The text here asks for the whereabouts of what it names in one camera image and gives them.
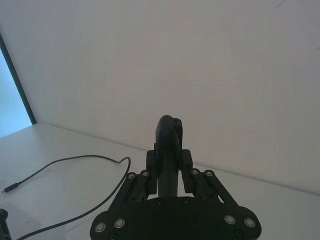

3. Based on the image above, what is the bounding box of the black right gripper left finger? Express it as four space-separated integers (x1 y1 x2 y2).
93 149 161 230

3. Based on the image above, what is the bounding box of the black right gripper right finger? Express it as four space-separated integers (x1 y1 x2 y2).
180 148 258 230

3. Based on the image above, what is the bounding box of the black ribbed cylindrical object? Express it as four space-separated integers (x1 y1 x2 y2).
0 208 11 240

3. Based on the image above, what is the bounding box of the thin black cable with plug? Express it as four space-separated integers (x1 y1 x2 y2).
1 154 132 240

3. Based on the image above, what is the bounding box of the window with dark frame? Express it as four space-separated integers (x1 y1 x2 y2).
0 32 38 139

